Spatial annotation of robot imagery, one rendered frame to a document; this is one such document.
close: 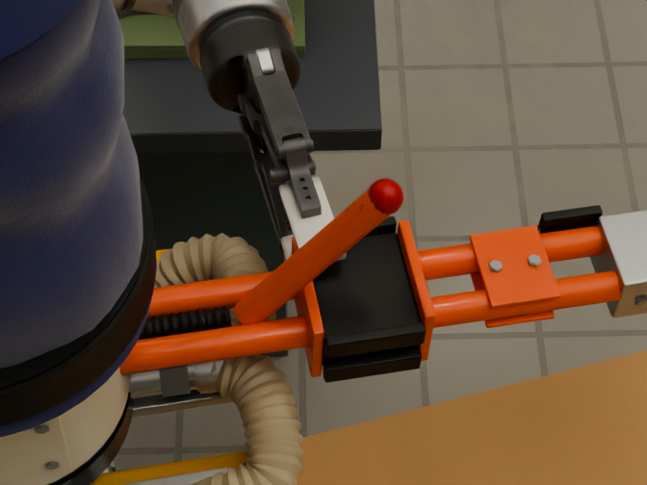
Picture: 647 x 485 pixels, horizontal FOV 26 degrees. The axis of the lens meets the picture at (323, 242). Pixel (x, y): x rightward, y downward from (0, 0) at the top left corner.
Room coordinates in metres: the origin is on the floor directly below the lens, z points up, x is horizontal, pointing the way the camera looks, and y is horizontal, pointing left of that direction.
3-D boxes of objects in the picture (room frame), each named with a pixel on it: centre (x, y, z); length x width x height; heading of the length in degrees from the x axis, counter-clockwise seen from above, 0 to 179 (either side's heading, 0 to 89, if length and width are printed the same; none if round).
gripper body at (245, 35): (0.71, 0.05, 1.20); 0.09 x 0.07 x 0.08; 16
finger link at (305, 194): (0.59, 0.02, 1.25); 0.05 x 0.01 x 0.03; 16
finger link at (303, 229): (0.56, 0.01, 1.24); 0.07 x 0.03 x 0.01; 16
